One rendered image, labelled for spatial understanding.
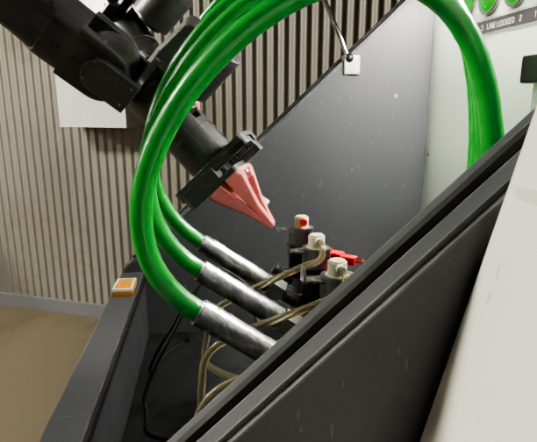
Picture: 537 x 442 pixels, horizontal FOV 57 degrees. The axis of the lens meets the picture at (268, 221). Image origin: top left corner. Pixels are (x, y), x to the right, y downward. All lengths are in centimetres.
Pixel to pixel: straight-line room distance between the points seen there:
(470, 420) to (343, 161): 70
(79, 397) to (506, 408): 44
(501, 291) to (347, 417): 9
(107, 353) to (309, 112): 50
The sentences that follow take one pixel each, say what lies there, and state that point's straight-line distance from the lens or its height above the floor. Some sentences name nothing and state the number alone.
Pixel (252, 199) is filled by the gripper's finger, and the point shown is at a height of 114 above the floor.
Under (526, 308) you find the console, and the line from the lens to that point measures 20.
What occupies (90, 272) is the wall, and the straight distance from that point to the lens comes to 307.
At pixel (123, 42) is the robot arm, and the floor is 130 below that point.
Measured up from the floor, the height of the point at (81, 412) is 95.
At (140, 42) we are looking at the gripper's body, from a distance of 73.
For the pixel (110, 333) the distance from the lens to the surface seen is 68.
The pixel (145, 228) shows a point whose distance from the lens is 30.
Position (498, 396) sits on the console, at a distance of 21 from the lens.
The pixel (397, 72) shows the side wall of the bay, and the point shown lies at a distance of 91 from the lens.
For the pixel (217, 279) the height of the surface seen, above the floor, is 111.
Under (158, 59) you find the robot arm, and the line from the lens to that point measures 53.
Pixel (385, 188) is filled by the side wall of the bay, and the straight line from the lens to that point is 91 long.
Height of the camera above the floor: 124
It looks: 14 degrees down
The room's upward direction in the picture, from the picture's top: straight up
